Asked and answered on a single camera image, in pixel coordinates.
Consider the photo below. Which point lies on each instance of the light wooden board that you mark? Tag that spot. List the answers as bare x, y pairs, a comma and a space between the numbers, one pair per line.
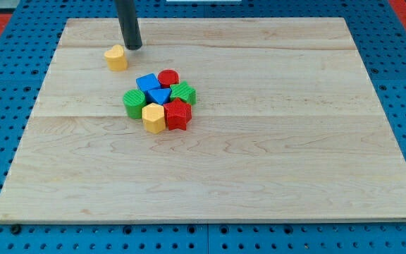
287, 128

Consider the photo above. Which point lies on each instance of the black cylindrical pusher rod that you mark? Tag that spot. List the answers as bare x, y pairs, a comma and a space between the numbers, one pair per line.
127, 17

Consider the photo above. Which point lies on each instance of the green cylinder block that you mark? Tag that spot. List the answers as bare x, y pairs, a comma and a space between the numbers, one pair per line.
134, 101

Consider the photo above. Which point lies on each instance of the yellow heart block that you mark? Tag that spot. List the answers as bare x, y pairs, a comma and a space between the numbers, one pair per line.
115, 58

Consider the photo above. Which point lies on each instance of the red cylinder block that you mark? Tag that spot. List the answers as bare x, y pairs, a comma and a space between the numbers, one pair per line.
168, 77

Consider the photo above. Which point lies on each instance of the red star block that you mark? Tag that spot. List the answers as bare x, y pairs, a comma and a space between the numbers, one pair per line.
178, 114

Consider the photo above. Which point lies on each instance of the green star block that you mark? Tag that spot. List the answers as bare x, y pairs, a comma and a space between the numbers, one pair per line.
184, 92

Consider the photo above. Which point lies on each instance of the blue triangle block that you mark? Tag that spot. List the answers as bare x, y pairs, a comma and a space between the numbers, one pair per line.
159, 96

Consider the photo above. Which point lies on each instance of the yellow hexagon block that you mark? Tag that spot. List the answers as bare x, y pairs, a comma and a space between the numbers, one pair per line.
153, 118

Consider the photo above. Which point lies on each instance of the blue cube block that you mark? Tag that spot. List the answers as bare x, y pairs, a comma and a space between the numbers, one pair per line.
148, 82

